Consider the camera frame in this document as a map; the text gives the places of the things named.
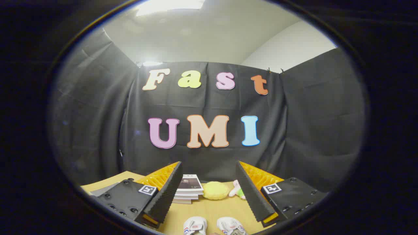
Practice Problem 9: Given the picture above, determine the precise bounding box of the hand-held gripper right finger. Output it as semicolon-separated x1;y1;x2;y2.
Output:
235;161;329;228

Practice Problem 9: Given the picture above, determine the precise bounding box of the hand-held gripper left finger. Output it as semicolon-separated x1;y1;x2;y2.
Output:
93;161;184;229

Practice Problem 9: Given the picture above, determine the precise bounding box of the white shoe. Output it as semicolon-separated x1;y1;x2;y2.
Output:
183;216;208;235
217;217;249;235

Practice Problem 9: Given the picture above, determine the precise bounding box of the cream fabric storage box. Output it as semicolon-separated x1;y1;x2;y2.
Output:
89;182;120;197

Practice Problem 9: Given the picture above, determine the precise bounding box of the pink and green plush toy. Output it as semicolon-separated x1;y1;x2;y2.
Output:
228;180;246;200

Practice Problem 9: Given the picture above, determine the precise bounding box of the plain white book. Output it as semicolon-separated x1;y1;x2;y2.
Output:
175;191;200;200

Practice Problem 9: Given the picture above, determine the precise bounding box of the white portrait cover book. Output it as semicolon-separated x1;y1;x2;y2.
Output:
177;174;204;192

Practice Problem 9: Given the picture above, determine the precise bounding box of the yellow round plush cushion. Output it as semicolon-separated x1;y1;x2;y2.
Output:
202;181;230;200

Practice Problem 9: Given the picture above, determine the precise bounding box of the black backdrop cloth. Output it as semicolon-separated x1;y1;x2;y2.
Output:
49;28;366;193

